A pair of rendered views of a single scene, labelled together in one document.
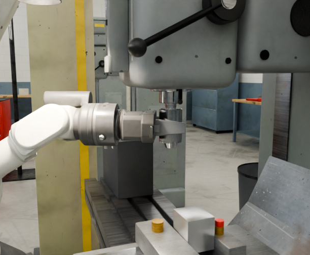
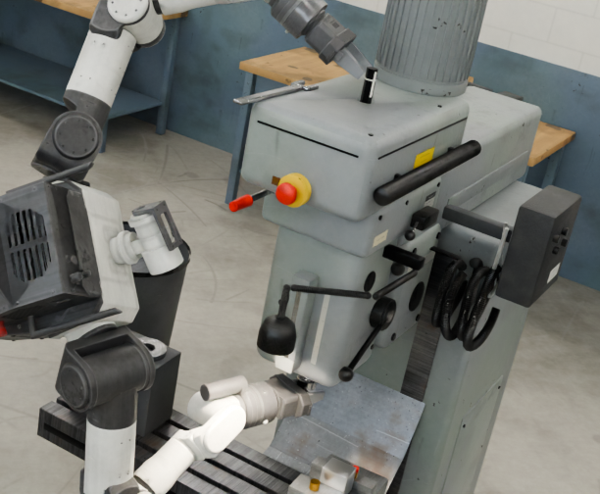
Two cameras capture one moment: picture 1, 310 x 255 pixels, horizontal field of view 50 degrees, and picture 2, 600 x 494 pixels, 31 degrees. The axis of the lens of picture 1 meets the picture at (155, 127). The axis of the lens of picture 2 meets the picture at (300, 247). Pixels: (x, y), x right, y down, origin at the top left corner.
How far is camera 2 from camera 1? 196 cm
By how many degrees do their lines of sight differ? 47
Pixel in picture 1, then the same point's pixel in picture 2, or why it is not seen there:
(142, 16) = (339, 341)
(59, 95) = (223, 389)
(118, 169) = (149, 402)
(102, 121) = (269, 409)
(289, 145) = not seen: hidden behind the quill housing
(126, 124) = (286, 407)
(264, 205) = (315, 413)
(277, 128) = not seen: hidden behind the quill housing
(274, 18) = (402, 309)
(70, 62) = not seen: outside the picture
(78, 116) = (248, 409)
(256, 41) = (391, 329)
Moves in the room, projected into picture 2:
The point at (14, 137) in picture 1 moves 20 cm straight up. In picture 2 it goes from (205, 446) to (220, 358)
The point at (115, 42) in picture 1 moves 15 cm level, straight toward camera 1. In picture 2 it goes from (299, 348) to (356, 382)
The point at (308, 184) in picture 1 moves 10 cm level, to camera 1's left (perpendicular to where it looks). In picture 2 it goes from (366, 393) to (337, 403)
